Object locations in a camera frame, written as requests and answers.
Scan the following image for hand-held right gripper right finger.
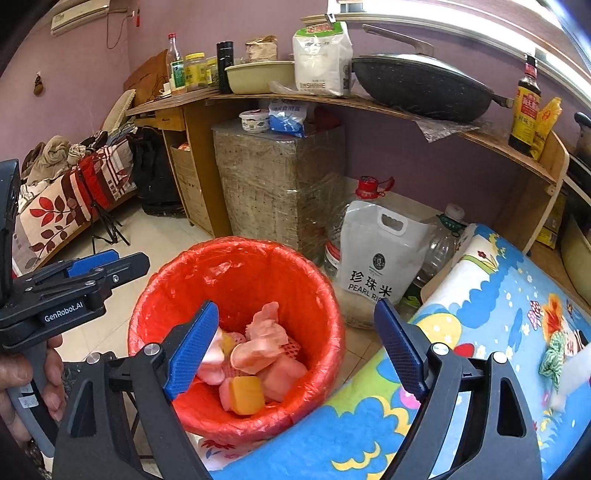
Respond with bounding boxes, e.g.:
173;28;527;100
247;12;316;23
373;298;543;480

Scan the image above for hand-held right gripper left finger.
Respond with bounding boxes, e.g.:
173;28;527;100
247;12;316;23
51;300;221;480

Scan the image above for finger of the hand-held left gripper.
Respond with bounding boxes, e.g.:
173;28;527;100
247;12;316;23
11;249;121;291
21;252;151;311

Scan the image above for white foam block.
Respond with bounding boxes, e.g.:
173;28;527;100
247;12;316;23
549;344;591;411
196;330;227;386
261;355;309;402

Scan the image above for large yellow sponge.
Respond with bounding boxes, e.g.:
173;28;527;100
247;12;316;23
230;376;266;416

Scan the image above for beige tissue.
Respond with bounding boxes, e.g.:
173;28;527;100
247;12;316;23
245;302;287;356

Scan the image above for red plastic bin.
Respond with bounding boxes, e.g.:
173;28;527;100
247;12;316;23
128;236;347;446

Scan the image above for person's left hand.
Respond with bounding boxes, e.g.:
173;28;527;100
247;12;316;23
0;335;65;430

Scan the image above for black tripod stand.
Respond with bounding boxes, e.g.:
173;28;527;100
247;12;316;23
76;168;131;256

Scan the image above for bed with floral blanket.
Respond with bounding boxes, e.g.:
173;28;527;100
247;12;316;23
11;131;137;273

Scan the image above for black backpack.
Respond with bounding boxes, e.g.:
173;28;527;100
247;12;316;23
127;127;185;217

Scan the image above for blue cartoon printed tablecloth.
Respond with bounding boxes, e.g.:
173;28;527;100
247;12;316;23
198;224;591;480

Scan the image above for clear plastic bottle green cap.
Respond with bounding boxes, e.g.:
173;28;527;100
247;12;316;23
399;203;458;308

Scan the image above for cardboard box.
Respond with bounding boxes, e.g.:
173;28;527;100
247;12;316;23
170;141;215;236

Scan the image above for beige clothes pile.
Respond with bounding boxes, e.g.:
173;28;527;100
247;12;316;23
21;134;88;185

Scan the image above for wooden desk with drawer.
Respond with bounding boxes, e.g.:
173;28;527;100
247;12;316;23
124;85;234;238

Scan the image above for beige woven cushion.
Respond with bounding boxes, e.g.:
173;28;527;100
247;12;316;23
102;88;137;136

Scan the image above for clear oil jug red cap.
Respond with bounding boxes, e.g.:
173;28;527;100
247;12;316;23
323;175;395;278

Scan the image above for plastic wrapped woven crate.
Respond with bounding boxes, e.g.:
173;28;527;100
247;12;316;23
211;119;347;264

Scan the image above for yellow packets in shelf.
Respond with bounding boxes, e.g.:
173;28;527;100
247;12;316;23
536;187;568;250

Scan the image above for wooden kitchen shelf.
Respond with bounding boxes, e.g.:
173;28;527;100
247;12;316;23
208;90;591;305

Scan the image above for white round tub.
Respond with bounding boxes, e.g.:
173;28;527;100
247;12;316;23
239;110;271;134

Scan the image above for wooden board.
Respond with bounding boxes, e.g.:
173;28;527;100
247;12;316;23
124;48;171;95

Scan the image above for large pale green basin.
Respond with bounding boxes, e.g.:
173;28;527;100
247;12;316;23
558;215;591;301

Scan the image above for glass bottle green label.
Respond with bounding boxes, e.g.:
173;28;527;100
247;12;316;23
167;33;186;90

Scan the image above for yellow lidded jar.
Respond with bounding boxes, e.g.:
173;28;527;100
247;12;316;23
184;52;207;90

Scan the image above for blue and white salt bag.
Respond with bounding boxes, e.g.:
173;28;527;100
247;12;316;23
268;100;308;138

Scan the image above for clear plastic sheet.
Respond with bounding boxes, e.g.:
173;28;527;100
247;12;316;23
413;115;490;143

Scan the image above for black flask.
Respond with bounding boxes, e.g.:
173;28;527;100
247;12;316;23
217;41;234;94

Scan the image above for black induction cooker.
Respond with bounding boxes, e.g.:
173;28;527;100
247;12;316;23
566;154;591;204

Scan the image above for white air conditioner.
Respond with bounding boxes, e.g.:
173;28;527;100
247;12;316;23
50;0;112;37

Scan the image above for black wok with lid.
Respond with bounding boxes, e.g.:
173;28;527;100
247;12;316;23
351;24;515;123

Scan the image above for brown paper bag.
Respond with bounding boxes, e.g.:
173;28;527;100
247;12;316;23
245;34;279;64

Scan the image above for dark soy sauce bottle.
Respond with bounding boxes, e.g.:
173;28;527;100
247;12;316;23
508;53;542;155

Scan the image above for yellow seasoning packet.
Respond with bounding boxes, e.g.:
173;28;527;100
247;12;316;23
531;97;563;161

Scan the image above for steel cooking pot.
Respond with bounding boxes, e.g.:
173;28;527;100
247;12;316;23
574;111;591;162

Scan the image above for white flour bag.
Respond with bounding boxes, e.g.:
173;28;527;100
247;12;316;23
292;21;354;97

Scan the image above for white rice bag with handle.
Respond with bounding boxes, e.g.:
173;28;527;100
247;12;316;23
332;200;437;329

